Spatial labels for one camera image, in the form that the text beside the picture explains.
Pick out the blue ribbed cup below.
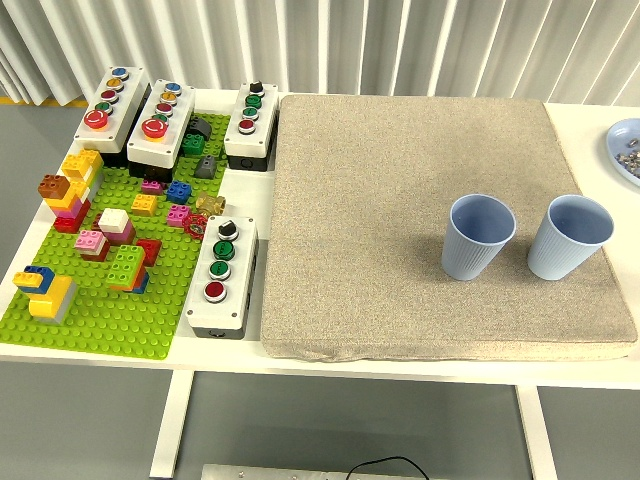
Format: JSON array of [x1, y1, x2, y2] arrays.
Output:
[[440, 193, 517, 282], [527, 193, 615, 281]]

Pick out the grey-brown fabric mat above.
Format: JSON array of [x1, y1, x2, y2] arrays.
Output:
[[259, 93, 639, 362]]

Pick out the brass valve red handwheel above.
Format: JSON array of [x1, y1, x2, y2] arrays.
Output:
[[182, 192, 227, 239]]

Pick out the blue toy brick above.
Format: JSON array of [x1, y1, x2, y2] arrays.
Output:
[[166, 180, 192, 204]]

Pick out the red sloped toy brick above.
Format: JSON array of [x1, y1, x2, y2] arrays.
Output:
[[135, 238, 162, 266]]

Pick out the yellow toy brick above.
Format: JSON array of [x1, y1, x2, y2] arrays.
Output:
[[131, 193, 159, 217]]

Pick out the five-button control box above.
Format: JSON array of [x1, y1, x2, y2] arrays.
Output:
[[126, 78, 197, 179], [73, 65, 151, 156]]

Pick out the green orange blue brick stack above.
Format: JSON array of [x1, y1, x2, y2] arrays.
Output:
[[105, 244, 150, 294]]

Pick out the white vertical blinds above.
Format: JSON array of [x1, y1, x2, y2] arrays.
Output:
[[0, 0, 640, 107]]

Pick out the white brick on maroon stack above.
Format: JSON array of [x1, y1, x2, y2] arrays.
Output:
[[98, 208, 136, 246]]

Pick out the pink brick on red stack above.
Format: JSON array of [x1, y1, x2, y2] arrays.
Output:
[[74, 229, 110, 262]]

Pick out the green studded baseplate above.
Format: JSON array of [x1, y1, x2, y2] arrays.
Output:
[[0, 113, 232, 361]]

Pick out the white table leg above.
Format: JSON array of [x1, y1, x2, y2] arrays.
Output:
[[148, 369, 195, 479], [515, 384, 559, 480]]

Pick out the yellow white grey brick stack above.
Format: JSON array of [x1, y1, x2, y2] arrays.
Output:
[[60, 148, 105, 201]]

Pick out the brown yellow pink red brick tower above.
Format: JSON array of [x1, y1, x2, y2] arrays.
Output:
[[37, 173, 92, 235]]

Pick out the yellow blue brick duck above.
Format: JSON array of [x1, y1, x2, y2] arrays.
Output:
[[12, 265, 77, 326]]

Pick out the blue plate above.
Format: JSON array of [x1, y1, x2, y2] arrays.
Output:
[[605, 117, 640, 187]]

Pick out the pile of metal nuts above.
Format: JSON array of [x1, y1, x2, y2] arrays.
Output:
[[614, 142, 640, 176]]

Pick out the four-control selector switch box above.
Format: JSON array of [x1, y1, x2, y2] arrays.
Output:
[[185, 214, 260, 341], [223, 81, 280, 172]]

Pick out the black cable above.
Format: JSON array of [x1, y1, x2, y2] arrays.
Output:
[[347, 455, 430, 480]]

